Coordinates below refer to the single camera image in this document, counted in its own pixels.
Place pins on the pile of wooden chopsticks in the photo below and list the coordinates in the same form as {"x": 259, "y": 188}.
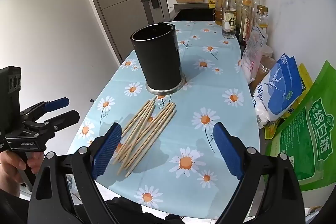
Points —
{"x": 147, "y": 132}

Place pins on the dark bottle black cap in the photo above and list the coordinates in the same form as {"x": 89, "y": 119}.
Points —
{"x": 241, "y": 14}

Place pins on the person's dark clothing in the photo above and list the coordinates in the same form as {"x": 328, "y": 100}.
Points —
{"x": 157, "y": 213}

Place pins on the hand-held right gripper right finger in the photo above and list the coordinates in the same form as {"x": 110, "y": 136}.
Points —
{"x": 228, "y": 150}

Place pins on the jar of brown powder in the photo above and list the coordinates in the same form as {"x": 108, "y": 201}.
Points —
{"x": 263, "y": 66}

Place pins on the black sink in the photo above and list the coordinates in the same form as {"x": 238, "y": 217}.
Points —
{"x": 194, "y": 14}

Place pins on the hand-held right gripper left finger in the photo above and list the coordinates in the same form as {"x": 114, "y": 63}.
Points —
{"x": 106, "y": 150}

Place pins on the blue daisy print tablecloth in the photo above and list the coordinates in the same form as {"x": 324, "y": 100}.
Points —
{"x": 210, "y": 87}

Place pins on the clear bottle yellow cap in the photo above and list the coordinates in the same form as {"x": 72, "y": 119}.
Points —
{"x": 229, "y": 22}

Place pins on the black utensil holder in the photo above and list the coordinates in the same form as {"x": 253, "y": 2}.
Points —
{"x": 157, "y": 61}

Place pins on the red label bottle gold cap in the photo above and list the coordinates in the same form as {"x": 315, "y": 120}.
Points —
{"x": 246, "y": 22}

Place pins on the person's left hand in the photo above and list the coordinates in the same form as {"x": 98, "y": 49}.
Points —
{"x": 10, "y": 166}

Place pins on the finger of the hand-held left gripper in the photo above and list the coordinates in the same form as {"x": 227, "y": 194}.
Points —
{"x": 65, "y": 119}
{"x": 59, "y": 103}

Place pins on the large cooking oil bottle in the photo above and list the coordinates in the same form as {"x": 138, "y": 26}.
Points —
{"x": 219, "y": 8}

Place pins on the white and blue bag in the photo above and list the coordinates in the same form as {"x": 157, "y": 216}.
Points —
{"x": 278, "y": 87}

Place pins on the clear bag pink print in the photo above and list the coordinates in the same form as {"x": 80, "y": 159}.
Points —
{"x": 253, "y": 56}

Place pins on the short bottle gold cap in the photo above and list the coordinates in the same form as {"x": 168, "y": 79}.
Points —
{"x": 262, "y": 16}

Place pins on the green bag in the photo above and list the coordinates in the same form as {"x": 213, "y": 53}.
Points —
{"x": 309, "y": 140}

